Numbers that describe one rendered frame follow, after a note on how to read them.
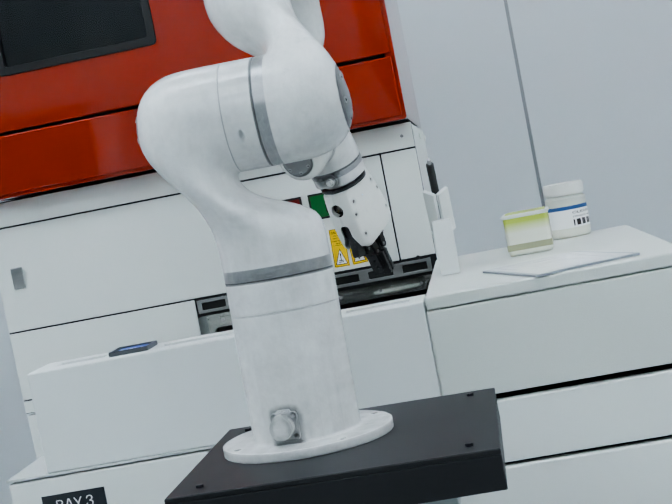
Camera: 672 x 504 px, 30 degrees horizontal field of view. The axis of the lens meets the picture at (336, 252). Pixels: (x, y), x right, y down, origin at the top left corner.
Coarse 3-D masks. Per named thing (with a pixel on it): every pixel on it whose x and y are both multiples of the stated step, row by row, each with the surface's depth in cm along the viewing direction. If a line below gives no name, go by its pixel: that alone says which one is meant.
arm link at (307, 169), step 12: (300, 0) 177; (312, 0) 179; (300, 12) 178; (312, 12) 179; (312, 24) 180; (324, 36) 183; (324, 156) 182; (288, 168) 183; (300, 168) 182; (312, 168) 182
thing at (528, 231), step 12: (504, 216) 200; (516, 216) 199; (528, 216) 199; (540, 216) 199; (504, 228) 200; (516, 228) 200; (528, 228) 199; (540, 228) 199; (516, 240) 200; (528, 240) 199; (540, 240) 199; (552, 240) 200; (516, 252) 200; (528, 252) 200
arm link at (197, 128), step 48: (144, 96) 135; (192, 96) 132; (240, 96) 131; (144, 144) 134; (192, 144) 132; (240, 144) 132; (192, 192) 132; (240, 192) 135; (240, 240) 132; (288, 240) 132
